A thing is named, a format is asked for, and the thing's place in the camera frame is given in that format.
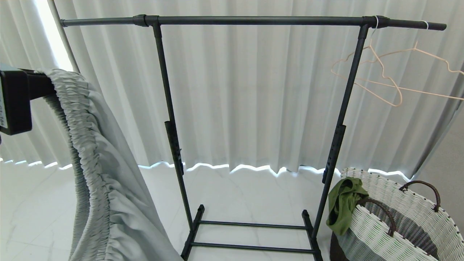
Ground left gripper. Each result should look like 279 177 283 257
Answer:
0 69 57 136

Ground pale grey shorts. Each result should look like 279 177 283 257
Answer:
36 68 183 261

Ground pink clothes hanger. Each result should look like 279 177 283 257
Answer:
357 22 464 101
331 38 403 107

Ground black clothes rack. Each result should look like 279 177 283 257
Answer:
60 14 447 261

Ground white laundry basket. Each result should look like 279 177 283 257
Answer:
329 167 464 261

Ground white curtain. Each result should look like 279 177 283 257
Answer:
54 0 464 180
0 0 78 169

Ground green garment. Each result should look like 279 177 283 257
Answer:
326 178 369 236

